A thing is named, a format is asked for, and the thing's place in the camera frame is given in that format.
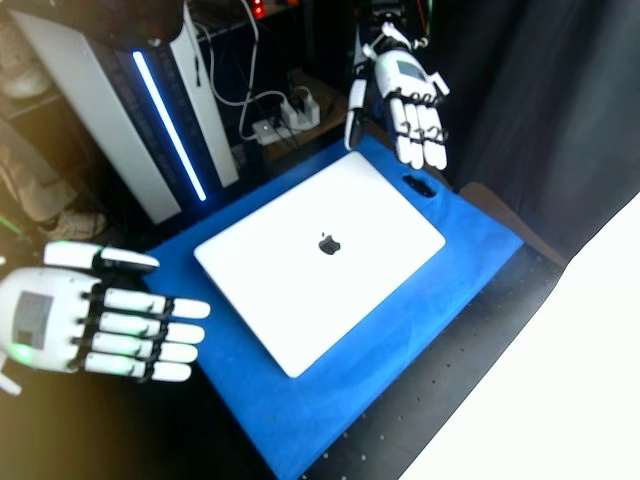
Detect brown board panel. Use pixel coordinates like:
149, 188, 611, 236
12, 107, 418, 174
457, 181, 570, 267

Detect white cable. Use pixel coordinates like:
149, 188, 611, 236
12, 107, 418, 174
192, 22, 302, 108
237, 0, 263, 145

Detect silver laptop with apple logo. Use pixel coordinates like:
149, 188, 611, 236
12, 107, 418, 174
193, 151, 447, 380

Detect beige sneaker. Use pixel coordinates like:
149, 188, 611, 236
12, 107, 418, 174
0, 22, 52, 100
37, 204, 110, 242

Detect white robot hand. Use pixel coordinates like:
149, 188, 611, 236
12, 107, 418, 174
0, 240, 212, 384
343, 44, 451, 172

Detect white computer tower blue light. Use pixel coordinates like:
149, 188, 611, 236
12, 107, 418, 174
9, 3, 240, 225

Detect black curtain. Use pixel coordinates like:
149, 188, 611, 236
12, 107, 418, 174
424, 0, 640, 269

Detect white power adapter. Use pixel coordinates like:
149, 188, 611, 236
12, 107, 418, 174
251, 118, 292, 147

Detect white power strip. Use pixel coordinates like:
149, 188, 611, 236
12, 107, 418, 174
278, 86, 322, 132

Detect blue foam mat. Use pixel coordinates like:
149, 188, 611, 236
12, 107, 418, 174
142, 132, 525, 480

